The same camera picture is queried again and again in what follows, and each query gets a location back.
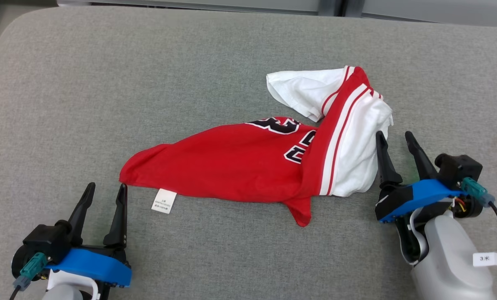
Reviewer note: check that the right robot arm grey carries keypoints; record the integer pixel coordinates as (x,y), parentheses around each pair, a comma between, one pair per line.
(452,258)

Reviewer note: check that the grey fabric padded bench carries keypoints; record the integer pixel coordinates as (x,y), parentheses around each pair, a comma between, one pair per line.
(231,62)

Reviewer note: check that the red jersey white side panels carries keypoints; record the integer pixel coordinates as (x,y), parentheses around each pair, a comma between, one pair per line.
(231,166)

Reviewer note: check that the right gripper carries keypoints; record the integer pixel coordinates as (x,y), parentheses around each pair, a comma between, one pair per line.
(392,202)

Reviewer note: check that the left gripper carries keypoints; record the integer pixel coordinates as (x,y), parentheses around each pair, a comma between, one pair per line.
(106,249)

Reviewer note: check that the left wrist camera blue bracket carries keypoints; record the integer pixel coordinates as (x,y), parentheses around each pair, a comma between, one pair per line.
(90,266)

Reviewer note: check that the grey partition bottom rail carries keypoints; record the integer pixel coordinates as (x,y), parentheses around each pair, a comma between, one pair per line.
(440,18)
(190,3)

